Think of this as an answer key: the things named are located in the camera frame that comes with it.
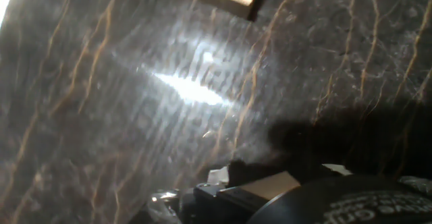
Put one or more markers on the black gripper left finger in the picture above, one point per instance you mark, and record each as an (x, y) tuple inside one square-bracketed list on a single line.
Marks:
[(222, 203)]

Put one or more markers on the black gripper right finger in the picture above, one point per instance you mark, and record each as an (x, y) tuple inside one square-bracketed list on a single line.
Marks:
[(337, 169)]

